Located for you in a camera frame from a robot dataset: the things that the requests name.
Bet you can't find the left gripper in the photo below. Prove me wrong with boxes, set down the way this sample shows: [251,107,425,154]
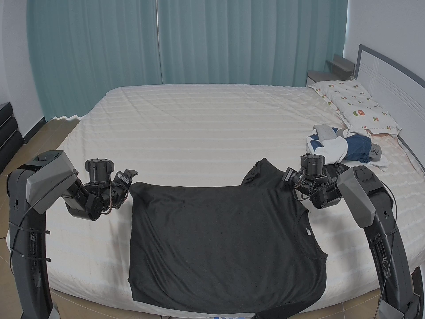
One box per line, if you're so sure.
[111,169,139,200]

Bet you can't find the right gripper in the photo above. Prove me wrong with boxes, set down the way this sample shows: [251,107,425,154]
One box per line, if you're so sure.
[282,167,304,189]

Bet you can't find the black T-shirt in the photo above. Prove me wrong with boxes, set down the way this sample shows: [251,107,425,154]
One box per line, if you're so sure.
[128,158,328,315]

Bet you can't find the pile of clothes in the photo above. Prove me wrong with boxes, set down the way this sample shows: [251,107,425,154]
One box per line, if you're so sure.
[305,124,388,169]

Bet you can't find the bed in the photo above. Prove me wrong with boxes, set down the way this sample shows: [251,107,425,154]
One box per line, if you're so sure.
[43,43,425,315]

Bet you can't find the black shiny garment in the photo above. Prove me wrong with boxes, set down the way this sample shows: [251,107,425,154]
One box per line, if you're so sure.
[324,163,351,179]

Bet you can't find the white printed pillow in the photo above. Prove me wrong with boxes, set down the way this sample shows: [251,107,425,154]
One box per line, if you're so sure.
[307,79,402,135]

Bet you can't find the grey bedside table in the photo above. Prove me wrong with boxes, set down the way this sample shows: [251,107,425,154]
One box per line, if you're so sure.
[306,53,355,87]

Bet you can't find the black chest of drawers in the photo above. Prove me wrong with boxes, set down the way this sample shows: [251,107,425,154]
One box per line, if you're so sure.
[0,102,24,173]

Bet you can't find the blue-green curtain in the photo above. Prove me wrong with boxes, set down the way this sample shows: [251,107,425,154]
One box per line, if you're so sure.
[156,0,347,88]
[27,0,163,120]

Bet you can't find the black cable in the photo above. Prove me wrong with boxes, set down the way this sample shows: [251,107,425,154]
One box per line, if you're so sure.
[8,175,78,245]

